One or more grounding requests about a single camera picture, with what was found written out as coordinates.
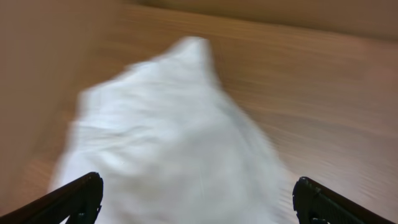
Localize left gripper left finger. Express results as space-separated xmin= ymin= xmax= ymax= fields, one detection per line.
xmin=1 ymin=172 xmax=103 ymax=224

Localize beige khaki shorts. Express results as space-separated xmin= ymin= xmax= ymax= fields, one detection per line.
xmin=51 ymin=37 xmax=286 ymax=223

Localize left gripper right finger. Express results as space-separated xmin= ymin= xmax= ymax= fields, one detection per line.
xmin=292 ymin=177 xmax=394 ymax=224

